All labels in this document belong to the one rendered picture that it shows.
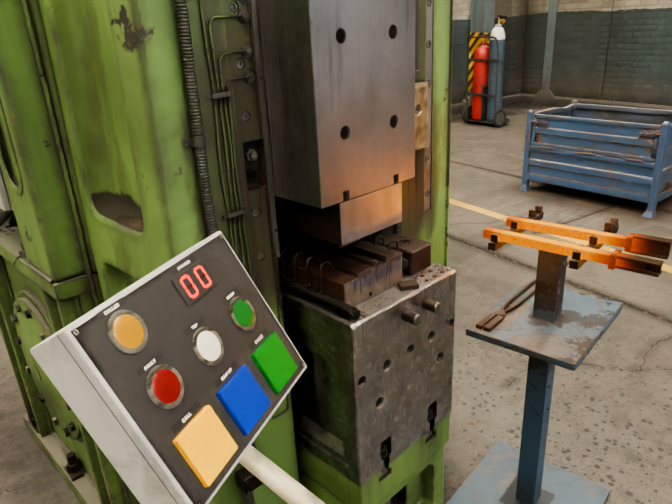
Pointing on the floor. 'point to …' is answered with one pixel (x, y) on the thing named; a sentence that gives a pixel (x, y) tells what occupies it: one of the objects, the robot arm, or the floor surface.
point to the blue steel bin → (601, 151)
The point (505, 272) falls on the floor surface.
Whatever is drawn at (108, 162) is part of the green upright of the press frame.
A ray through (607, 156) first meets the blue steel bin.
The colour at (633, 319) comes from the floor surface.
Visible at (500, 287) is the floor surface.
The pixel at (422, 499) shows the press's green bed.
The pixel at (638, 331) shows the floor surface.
